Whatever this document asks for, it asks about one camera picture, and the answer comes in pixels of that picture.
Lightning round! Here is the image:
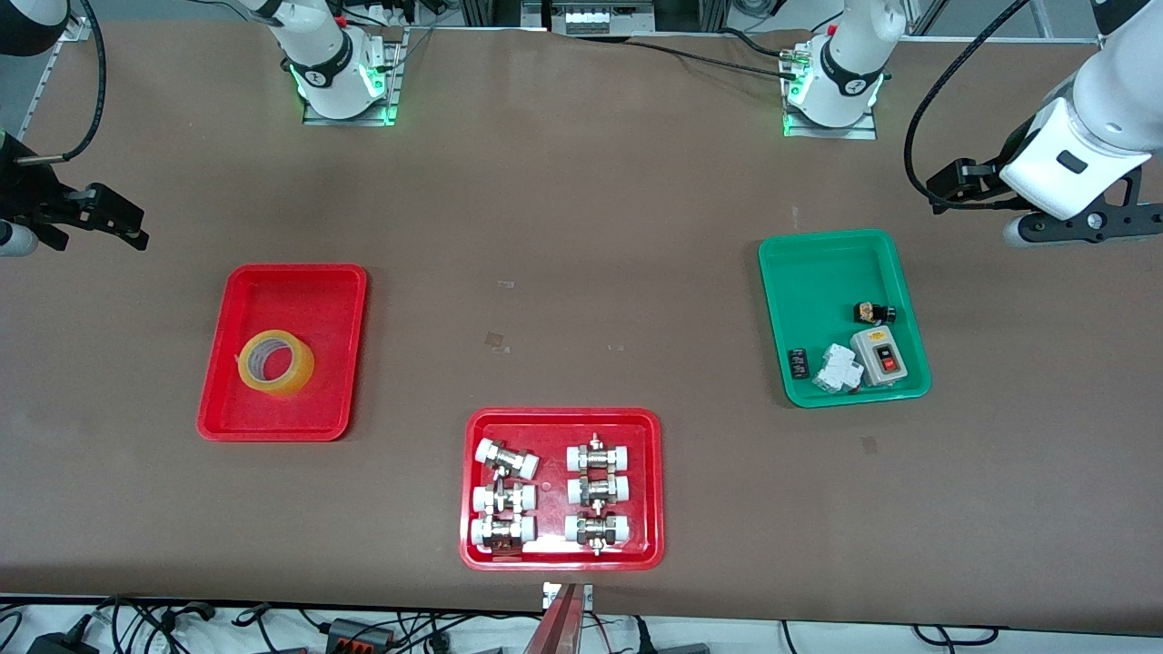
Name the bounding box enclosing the green plastic tray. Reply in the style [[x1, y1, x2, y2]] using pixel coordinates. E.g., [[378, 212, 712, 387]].
[[757, 227, 932, 409]]

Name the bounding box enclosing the white circuit breaker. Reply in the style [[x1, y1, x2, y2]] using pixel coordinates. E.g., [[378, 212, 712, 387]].
[[811, 343, 864, 396]]

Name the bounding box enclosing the grey push button switch box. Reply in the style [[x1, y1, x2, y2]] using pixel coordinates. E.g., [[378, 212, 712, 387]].
[[850, 325, 910, 388]]

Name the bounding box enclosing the white capped metal pipe fitting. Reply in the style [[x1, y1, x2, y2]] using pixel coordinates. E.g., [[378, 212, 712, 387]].
[[472, 481, 538, 515], [470, 514, 538, 553], [566, 472, 631, 508], [563, 510, 631, 555], [565, 434, 633, 473], [474, 438, 541, 481]]

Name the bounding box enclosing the black table cable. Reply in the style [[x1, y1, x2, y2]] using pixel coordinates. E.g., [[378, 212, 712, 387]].
[[718, 27, 800, 61], [625, 38, 805, 79]]

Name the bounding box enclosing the metal camera stand post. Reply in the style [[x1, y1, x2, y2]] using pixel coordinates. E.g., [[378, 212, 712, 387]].
[[522, 583, 582, 654]]

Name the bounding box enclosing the metal table edge rail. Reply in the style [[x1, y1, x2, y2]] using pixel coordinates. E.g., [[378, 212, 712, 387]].
[[23, 16, 94, 137]]

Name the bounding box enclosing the black power adapter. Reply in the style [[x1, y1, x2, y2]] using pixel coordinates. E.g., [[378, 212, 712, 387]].
[[25, 630, 97, 654]]

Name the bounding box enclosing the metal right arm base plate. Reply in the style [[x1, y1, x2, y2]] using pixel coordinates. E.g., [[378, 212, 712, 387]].
[[303, 25, 403, 126]]

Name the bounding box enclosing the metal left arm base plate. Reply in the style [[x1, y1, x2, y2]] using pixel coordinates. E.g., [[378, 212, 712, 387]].
[[783, 41, 879, 140]]

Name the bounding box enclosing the grey power strip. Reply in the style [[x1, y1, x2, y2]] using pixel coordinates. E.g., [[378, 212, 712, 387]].
[[545, 0, 657, 35]]

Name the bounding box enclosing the grey connector box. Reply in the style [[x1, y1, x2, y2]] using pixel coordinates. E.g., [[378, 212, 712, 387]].
[[325, 618, 398, 651]]

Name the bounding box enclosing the small metal clamp plate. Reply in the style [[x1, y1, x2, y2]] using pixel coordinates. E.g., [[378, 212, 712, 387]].
[[542, 581, 594, 611]]

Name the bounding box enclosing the black floor cable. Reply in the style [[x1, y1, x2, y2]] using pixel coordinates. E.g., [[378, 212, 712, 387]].
[[95, 595, 219, 654], [911, 623, 1002, 649]]

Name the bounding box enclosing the red plastic tray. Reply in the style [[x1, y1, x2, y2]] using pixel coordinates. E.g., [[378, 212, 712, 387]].
[[459, 407, 665, 571], [196, 263, 369, 443]]

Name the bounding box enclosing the yellow packing tape roll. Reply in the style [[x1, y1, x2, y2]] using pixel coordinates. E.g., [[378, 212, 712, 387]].
[[237, 329, 315, 397]]

